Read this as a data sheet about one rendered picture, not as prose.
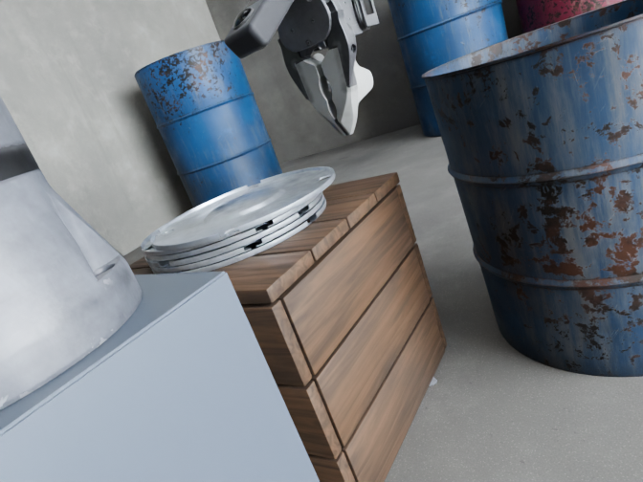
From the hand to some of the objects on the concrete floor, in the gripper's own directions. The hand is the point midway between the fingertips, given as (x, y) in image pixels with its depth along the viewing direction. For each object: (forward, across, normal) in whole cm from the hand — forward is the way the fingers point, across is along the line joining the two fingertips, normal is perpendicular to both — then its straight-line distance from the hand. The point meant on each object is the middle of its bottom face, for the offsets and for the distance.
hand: (341, 125), depth 52 cm
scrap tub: (+48, -12, -40) cm, 63 cm away
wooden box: (+47, +27, -1) cm, 55 cm away
